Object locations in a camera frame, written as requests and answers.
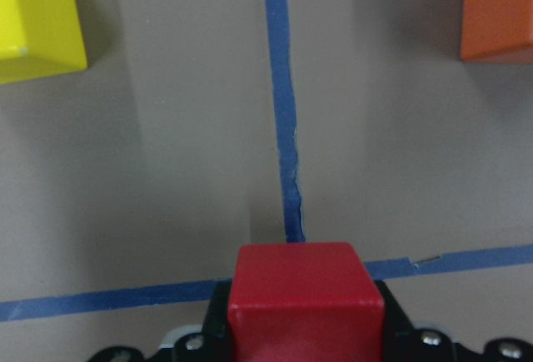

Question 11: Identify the orange wooden block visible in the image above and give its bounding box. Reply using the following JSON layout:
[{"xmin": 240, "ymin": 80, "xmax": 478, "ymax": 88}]
[{"xmin": 461, "ymin": 0, "xmax": 532, "ymax": 64}]

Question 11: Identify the red wooden block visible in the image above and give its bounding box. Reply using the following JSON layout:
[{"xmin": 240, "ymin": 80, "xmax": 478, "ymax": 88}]
[{"xmin": 227, "ymin": 242, "xmax": 385, "ymax": 361}]

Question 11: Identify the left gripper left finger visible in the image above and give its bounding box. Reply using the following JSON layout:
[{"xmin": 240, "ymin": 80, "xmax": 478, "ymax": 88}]
[{"xmin": 90, "ymin": 281, "xmax": 233, "ymax": 362}]

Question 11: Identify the yellow wooden block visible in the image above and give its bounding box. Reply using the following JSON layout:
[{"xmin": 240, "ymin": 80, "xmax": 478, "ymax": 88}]
[{"xmin": 1, "ymin": 0, "xmax": 87, "ymax": 84}]

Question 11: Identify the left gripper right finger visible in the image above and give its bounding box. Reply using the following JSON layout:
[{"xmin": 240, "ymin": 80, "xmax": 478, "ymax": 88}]
[{"xmin": 375, "ymin": 280, "xmax": 532, "ymax": 362}]

